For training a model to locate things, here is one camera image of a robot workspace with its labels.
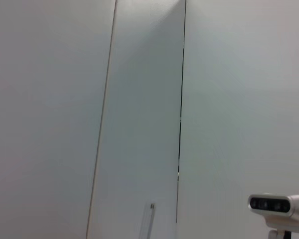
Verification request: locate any clear plastic ruler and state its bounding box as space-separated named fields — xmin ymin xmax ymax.
xmin=139 ymin=203 xmax=157 ymax=239

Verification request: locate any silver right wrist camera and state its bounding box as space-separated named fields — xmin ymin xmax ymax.
xmin=248 ymin=193 xmax=299 ymax=239

